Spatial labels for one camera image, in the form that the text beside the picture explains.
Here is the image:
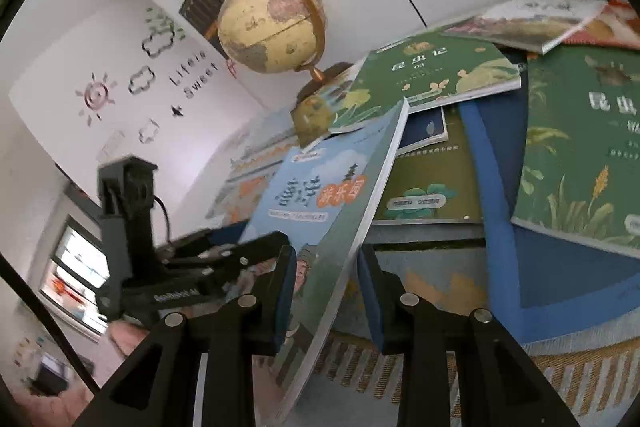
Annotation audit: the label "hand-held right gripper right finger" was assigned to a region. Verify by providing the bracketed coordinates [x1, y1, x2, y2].
[356, 246, 582, 427]

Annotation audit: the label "cloud wall decal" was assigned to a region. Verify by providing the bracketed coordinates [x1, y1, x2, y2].
[137, 119, 161, 145]
[127, 66, 156, 95]
[141, 24, 188, 58]

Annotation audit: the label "person's left hand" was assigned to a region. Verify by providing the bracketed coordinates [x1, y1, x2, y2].
[14, 322, 151, 427]

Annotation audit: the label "window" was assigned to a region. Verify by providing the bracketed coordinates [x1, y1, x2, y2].
[37, 187, 113, 343]

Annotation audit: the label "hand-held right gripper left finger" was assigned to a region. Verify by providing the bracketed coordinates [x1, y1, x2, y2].
[72, 244, 298, 427]

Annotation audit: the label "small navy book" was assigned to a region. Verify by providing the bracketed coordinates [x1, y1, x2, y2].
[395, 107, 448, 160]

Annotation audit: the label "beige desk globe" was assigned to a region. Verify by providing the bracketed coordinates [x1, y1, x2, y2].
[216, 0, 358, 108]

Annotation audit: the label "green leaf wall decal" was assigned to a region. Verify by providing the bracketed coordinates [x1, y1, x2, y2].
[145, 7, 176, 32]

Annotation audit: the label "light blue illustrated book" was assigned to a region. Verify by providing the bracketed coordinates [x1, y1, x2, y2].
[239, 98, 411, 424]

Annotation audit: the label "dark green book wheat print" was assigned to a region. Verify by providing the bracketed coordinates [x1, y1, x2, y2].
[510, 44, 640, 258]

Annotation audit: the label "olive green book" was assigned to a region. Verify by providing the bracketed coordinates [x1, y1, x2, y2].
[372, 107, 483, 225]

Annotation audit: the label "white wall socket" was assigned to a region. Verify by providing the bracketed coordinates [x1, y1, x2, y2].
[97, 129, 126, 158]

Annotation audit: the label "red illustrated picture book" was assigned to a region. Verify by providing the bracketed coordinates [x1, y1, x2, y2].
[565, 2, 640, 52]

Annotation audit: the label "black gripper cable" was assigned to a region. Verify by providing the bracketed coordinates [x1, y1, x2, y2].
[151, 196, 172, 245]

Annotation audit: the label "green book yellow leaves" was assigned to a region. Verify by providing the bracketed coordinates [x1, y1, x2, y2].
[327, 32, 522, 134]

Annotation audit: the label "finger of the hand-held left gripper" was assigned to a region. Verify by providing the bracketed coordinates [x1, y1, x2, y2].
[156, 228, 247, 259]
[166, 231, 290, 281]

